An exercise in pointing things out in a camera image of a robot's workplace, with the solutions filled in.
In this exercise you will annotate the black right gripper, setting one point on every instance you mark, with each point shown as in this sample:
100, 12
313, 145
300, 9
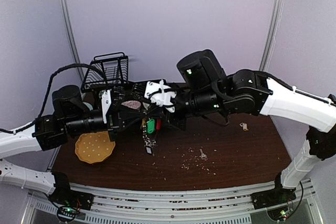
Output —
176, 112

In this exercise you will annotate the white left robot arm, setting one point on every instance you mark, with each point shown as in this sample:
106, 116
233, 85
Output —
96, 131

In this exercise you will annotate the aluminium frame post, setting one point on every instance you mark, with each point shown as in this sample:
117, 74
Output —
69, 31
271, 35

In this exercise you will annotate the light blue plate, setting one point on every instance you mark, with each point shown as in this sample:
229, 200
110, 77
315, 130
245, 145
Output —
88, 105

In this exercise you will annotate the black wire dish rack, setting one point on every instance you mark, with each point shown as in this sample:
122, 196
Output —
116, 68

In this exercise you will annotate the red handled keyring with keys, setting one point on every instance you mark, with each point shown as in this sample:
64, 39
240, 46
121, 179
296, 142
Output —
150, 139

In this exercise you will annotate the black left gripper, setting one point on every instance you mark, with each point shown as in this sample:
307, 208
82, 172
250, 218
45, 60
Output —
113, 119

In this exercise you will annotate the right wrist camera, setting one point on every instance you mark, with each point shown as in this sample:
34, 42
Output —
155, 93

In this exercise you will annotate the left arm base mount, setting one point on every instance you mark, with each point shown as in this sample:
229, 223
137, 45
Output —
68, 202

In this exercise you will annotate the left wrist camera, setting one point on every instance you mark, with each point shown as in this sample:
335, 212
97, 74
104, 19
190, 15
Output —
105, 104

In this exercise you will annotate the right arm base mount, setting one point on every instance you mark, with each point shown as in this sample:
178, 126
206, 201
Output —
278, 195

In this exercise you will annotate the yellow dotted plate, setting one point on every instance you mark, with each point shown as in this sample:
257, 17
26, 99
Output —
94, 147

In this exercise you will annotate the pink patterned bowl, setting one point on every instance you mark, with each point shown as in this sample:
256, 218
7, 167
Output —
132, 104

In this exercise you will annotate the right aluminium frame post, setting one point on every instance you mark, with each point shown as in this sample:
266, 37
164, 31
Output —
271, 35

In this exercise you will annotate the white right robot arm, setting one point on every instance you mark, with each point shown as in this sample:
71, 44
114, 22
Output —
209, 89

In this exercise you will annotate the loose silver key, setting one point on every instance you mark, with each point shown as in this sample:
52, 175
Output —
203, 156

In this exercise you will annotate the green tagged key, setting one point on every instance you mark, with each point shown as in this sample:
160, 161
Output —
150, 126

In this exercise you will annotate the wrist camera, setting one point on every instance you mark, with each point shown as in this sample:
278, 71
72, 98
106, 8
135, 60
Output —
155, 93
105, 104

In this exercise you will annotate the left aluminium frame post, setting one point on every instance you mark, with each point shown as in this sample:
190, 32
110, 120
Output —
69, 31

